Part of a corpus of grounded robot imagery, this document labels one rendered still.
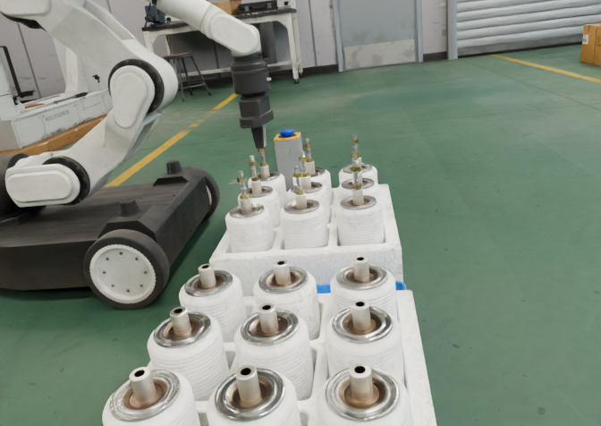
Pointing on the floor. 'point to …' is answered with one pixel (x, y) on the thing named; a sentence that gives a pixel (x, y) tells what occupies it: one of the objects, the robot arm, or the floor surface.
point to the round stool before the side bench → (186, 72)
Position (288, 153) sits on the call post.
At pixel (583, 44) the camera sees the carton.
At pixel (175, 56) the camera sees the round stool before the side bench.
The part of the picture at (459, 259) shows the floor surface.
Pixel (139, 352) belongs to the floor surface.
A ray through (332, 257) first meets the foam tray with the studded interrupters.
